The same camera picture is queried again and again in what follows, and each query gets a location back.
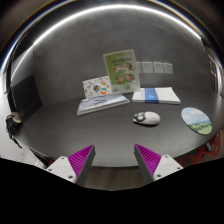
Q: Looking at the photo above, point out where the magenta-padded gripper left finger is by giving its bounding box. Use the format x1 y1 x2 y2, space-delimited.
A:
45 144 97 188

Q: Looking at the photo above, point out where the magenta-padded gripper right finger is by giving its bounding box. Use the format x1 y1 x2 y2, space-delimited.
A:
133 143 184 186

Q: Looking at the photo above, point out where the white panda-print computer mouse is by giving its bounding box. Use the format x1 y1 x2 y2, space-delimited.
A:
132 111 162 127

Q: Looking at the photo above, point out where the oval landscape-print mouse pad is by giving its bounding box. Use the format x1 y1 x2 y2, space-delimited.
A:
180 106 213 136

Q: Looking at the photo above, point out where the red chair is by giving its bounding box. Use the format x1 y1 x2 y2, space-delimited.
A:
176 131 223 168

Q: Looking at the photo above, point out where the black bag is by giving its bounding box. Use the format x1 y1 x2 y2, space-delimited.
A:
4 113 24 149

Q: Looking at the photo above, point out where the white book with blue band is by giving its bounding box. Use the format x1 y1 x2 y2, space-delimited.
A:
131 86 182 106

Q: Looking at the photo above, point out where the grey-cover book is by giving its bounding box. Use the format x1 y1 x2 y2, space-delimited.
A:
76 93 131 117

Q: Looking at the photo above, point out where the black screen panel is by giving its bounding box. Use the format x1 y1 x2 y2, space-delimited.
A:
9 73 43 120

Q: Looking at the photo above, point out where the small white colourful-print card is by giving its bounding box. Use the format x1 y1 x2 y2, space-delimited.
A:
82 75 113 100

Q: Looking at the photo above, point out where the green menu sign stand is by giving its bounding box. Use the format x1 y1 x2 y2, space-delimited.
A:
102 49 141 95

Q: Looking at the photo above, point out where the curved ceiling light strip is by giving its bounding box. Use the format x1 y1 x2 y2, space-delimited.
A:
0 3 205 78

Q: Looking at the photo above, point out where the white wall socket group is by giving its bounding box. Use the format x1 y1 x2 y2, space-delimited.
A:
135 61 174 75

